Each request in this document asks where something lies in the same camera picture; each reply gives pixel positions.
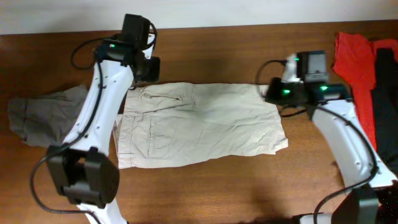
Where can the grey crumpled garment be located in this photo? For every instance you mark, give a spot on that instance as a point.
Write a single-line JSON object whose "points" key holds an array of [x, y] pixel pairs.
{"points": [[46, 120]]}

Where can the red garment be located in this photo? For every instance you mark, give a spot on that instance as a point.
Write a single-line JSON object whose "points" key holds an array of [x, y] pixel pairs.
{"points": [[354, 62]]}

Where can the beige cargo shorts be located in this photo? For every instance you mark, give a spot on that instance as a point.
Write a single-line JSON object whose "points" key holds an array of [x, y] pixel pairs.
{"points": [[178, 124]]}

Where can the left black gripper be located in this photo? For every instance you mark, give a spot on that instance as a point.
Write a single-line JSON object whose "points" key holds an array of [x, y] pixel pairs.
{"points": [[149, 70]]}

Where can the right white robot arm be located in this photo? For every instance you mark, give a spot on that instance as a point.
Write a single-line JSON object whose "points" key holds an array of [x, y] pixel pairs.
{"points": [[370, 191]]}

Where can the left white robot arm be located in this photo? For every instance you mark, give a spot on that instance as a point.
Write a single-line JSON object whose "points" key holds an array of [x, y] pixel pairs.
{"points": [[80, 168]]}

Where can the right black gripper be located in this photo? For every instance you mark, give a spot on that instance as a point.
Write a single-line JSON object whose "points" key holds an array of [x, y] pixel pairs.
{"points": [[274, 93]]}

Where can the black garment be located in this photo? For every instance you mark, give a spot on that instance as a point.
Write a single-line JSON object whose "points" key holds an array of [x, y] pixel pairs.
{"points": [[384, 97]]}

